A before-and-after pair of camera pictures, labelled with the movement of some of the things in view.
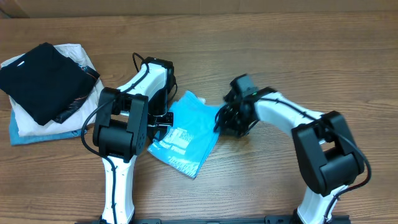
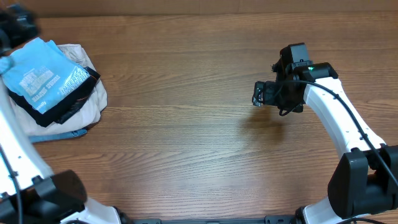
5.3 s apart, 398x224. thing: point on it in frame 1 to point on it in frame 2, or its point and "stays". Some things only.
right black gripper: x=227 y=128 to x=268 y=88
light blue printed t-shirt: x=185 y=146 to x=41 y=73
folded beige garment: x=84 y=115 stays
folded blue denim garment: x=15 y=139 stays
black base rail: x=270 y=219 stays
